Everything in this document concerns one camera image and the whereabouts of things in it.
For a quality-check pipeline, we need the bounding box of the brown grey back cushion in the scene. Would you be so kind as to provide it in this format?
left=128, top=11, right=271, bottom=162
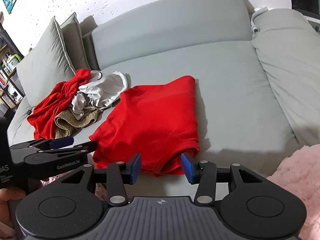
left=60, top=12, right=99, bottom=70

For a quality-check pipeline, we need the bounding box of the grey piped cushion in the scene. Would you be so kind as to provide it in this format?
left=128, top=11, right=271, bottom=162
left=17, top=17, right=75, bottom=107

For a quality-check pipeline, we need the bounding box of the white grey garment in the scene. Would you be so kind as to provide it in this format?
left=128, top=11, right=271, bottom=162
left=70, top=70, right=129, bottom=120

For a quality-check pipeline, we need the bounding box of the tan knitted garment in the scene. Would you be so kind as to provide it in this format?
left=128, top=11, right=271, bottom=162
left=54, top=109, right=101, bottom=139

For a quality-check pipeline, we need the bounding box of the red t-shirt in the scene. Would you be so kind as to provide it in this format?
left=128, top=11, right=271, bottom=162
left=89, top=76, right=200, bottom=177

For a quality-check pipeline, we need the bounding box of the person's left hand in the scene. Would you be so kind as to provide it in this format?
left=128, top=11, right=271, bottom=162
left=0, top=186, right=25, bottom=239

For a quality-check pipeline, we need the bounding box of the black metal bookshelf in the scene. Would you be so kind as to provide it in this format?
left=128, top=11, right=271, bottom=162
left=1, top=24, right=25, bottom=121

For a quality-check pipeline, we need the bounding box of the pink fluffy blanket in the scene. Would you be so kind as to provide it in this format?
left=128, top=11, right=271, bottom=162
left=268, top=144, right=320, bottom=239

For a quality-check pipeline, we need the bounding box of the grey fabric sofa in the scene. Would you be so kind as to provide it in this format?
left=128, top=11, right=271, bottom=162
left=7, top=0, right=320, bottom=201

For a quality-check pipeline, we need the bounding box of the white charging cable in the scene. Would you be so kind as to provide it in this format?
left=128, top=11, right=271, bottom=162
left=250, top=6, right=270, bottom=34

